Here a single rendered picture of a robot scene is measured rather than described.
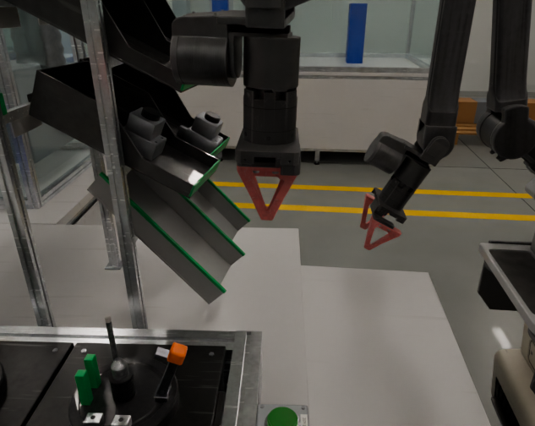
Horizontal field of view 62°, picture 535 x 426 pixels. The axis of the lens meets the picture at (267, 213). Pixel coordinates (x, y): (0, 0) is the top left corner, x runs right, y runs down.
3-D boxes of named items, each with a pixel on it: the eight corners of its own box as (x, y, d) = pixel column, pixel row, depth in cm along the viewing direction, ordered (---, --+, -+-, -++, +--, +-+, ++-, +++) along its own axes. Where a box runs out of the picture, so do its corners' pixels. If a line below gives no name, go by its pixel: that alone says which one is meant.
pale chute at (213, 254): (230, 265, 89) (245, 253, 87) (209, 305, 77) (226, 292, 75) (125, 164, 84) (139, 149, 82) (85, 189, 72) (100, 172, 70)
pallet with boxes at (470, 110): (527, 129, 573) (536, 98, 556) (558, 148, 501) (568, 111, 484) (432, 127, 585) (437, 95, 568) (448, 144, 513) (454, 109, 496)
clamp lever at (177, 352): (171, 385, 59) (188, 345, 56) (167, 398, 58) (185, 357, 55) (145, 378, 59) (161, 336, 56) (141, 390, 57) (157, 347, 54)
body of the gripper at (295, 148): (234, 168, 45) (234, 93, 42) (243, 139, 54) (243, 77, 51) (298, 170, 45) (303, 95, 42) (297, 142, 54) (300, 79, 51)
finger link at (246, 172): (236, 226, 51) (236, 148, 47) (242, 201, 57) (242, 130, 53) (296, 229, 51) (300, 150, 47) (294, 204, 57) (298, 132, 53)
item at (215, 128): (218, 150, 90) (232, 120, 87) (211, 157, 86) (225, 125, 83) (181, 131, 90) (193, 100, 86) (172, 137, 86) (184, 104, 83)
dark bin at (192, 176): (215, 171, 80) (231, 135, 77) (189, 199, 69) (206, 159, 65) (78, 99, 80) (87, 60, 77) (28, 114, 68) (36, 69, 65)
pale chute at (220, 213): (237, 231, 102) (250, 220, 100) (220, 259, 91) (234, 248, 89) (147, 142, 98) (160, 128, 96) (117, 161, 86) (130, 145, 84)
